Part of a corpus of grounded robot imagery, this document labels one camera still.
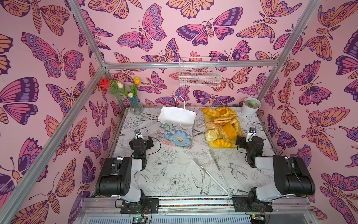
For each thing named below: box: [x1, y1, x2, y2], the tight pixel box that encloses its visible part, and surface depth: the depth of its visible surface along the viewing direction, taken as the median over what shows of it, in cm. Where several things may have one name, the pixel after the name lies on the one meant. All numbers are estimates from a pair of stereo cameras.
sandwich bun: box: [213, 117, 232, 126], surface depth 96 cm
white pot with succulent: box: [241, 97, 262, 115], surface depth 111 cm
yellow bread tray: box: [203, 108, 244, 149], surface depth 97 cm
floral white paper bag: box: [158, 95, 197, 148], surface depth 87 cm
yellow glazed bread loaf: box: [213, 138, 233, 148], surface depth 97 cm
